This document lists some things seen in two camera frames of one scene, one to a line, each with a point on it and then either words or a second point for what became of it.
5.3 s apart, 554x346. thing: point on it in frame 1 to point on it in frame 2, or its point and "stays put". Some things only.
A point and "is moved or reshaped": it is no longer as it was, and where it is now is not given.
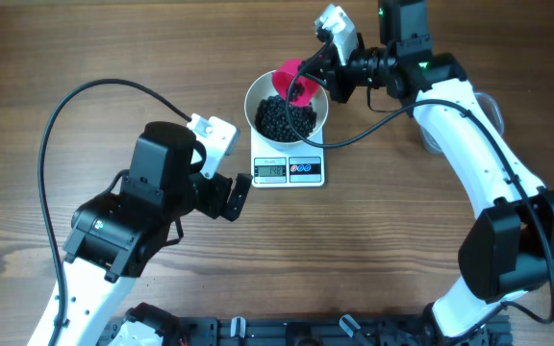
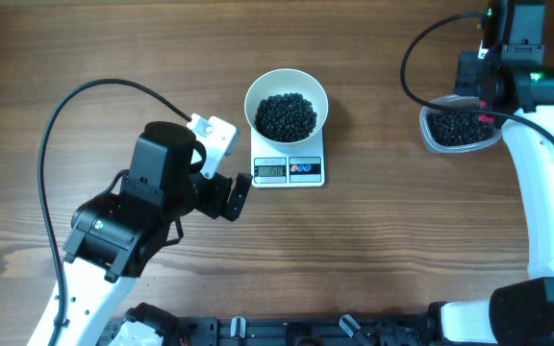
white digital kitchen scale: x=275 y=165 stays put
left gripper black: x=220 y=185 stays put
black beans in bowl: x=271 y=120 stays put
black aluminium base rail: x=308 y=331 stays put
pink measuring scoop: x=284 y=74 is moved or reshaped
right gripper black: x=321 y=66 to x=466 y=62
